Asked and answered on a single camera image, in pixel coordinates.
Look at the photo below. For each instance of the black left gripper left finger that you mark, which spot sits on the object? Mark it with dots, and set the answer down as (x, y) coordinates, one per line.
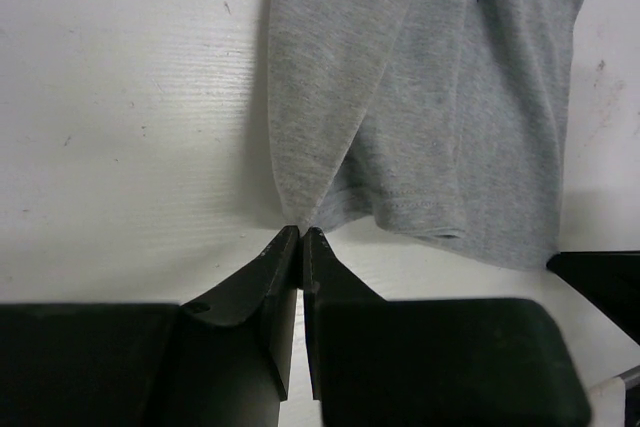
(221, 359)

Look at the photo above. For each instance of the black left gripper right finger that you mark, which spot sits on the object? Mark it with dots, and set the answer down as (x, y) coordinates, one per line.
(452, 362)

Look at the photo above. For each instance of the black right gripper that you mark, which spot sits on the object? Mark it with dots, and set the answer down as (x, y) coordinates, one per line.
(608, 279)

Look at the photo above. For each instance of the grey tank top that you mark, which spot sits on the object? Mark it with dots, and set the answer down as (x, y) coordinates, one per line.
(444, 120)

